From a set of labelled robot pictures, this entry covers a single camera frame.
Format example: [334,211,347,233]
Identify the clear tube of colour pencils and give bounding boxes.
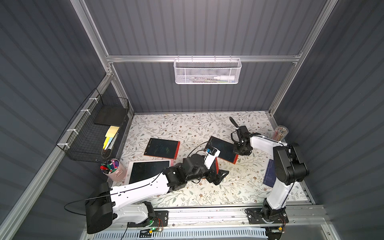
[272,126,289,142]

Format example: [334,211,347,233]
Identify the pink white writing tablet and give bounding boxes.
[124,159,174,185]

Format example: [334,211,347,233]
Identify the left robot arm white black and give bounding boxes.
[85,154,229,234]

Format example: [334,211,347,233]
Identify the red tablet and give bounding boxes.
[206,158,219,183]
[205,136,239,164]
[144,138,180,160]

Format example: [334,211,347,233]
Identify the white marker in basket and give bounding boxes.
[213,76,236,83]

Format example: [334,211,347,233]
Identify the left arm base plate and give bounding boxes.
[128,211,169,228]

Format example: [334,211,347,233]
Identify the yellow sticky notes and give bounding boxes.
[103,126,120,150]

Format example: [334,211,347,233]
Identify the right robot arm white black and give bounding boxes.
[230,119,309,224]

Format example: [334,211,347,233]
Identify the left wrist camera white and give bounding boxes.
[204,147,221,169]

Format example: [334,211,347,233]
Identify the white wire mesh basket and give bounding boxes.
[173,56,242,85]

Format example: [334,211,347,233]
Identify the black wire wall basket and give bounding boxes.
[57,89,130,163]

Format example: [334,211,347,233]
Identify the dark blue book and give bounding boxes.
[263,159,276,188]

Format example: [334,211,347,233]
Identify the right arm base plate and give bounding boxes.
[245,208,289,225]

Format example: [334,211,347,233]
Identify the black notebook in basket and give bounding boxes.
[94,105,127,127]

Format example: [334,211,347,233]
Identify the pink cup of markers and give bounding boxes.
[100,159,127,182]

